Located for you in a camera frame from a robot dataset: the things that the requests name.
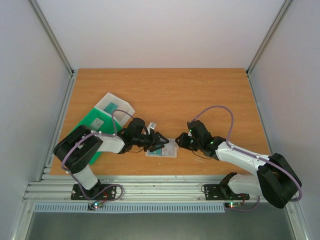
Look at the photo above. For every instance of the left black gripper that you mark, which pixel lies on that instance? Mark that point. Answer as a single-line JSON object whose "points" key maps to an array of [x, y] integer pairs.
{"points": [[156, 141]]}

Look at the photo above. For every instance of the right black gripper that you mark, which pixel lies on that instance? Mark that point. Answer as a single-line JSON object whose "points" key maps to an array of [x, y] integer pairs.
{"points": [[188, 140]]}

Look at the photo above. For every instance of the beige card holder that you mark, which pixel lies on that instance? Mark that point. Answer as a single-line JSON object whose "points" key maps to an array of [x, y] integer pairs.
{"points": [[169, 151]]}

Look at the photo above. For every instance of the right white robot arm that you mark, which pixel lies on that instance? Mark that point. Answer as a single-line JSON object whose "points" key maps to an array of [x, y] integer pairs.
{"points": [[271, 176]]}

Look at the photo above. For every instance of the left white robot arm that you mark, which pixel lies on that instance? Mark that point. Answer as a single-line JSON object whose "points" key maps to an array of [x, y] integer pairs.
{"points": [[135, 134]]}

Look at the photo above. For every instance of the teal card in holder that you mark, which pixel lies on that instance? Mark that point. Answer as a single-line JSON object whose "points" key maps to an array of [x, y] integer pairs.
{"points": [[156, 153]]}

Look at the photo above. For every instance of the teal card in box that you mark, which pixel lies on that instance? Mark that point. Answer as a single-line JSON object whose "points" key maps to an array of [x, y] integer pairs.
{"points": [[110, 108]]}

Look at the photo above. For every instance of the translucent white plastic box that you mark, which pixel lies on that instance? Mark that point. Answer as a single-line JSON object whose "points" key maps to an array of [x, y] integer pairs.
{"points": [[120, 117]]}

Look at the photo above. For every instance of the green plastic tray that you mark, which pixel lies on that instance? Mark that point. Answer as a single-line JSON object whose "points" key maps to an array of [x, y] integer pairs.
{"points": [[83, 145]]}

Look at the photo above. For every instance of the right small circuit board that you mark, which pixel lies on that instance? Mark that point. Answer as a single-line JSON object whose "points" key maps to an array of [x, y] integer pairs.
{"points": [[232, 205]]}

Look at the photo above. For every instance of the small circuit board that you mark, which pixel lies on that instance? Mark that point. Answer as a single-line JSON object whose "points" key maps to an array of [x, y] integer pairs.
{"points": [[95, 206], [232, 205]]}

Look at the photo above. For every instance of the left small circuit board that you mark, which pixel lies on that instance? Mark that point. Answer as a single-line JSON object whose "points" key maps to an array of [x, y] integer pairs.
{"points": [[95, 206]]}

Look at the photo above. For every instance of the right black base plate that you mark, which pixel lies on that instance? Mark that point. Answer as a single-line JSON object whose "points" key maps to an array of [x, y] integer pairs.
{"points": [[214, 192]]}

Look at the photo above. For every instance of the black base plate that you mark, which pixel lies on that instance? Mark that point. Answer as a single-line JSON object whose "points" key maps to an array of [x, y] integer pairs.
{"points": [[97, 193], [214, 192]]}

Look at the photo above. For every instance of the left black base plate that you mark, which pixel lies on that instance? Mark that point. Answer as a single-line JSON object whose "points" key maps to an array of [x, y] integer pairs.
{"points": [[97, 193]]}

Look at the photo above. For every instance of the left aluminium corner post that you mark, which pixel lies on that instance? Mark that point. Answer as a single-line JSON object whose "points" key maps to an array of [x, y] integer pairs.
{"points": [[49, 32]]}

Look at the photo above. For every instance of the aluminium corner post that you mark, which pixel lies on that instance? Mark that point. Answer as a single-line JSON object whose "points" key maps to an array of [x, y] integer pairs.
{"points": [[269, 34], [49, 32]]}

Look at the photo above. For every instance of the grey slotted cable duct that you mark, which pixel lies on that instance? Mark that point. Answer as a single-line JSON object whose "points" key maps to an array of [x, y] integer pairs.
{"points": [[130, 208]]}

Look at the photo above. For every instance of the aluminium front rail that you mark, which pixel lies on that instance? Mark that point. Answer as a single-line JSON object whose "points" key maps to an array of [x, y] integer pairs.
{"points": [[137, 188]]}

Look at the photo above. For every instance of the right aluminium corner post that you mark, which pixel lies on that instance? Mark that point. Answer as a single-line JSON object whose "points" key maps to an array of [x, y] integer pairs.
{"points": [[269, 34]]}

